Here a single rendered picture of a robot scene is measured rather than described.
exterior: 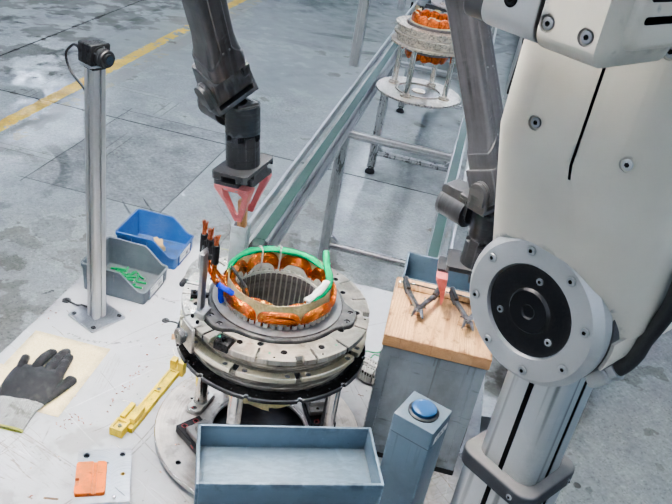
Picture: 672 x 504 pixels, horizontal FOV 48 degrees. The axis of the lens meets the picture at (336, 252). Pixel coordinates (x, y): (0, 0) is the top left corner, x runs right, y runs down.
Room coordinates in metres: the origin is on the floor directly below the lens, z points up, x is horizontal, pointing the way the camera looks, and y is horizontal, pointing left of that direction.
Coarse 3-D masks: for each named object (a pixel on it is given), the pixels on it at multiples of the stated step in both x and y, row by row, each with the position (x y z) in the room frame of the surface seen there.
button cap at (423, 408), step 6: (414, 402) 0.92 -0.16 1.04; (420, 402) 0.92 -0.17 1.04; (426, 402) 0.92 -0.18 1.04; (432, 402) 0.93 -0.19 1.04; (414, 408) 0.90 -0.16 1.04; (420, 408) 0.90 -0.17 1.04; (426, 408) 0.91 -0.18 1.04; (432, 408) 0.91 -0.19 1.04; (420, 414) 0.89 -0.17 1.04; (426, 414) 0.89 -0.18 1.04; (432, 414) 0.90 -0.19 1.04
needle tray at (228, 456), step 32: (224, 448) 0.77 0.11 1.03; (256, 448) 0.78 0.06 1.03; (288, 448) 0.79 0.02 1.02; (320, 448) 0.80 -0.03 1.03; (352, 448) 0.81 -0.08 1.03; (224, 480) 0.71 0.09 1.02; (256, 480) 0.72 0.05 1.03; (288, 480) 0.73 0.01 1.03; (320, 480) 0.74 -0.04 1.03; (352, 480) 0.75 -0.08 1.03
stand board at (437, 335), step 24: (408, 312) 1.13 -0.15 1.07; (432, 312) 1.15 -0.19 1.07; (456, 312) 1.16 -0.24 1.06; (384, 336) 1.06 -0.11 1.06; (408, 336) 1.06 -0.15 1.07; (432, 336) 1.07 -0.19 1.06; (456, 336) 1.09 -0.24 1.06; (480, 336) 1.10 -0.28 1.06; (456, 360) 1.04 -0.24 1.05; (480, 360) 1.04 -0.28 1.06
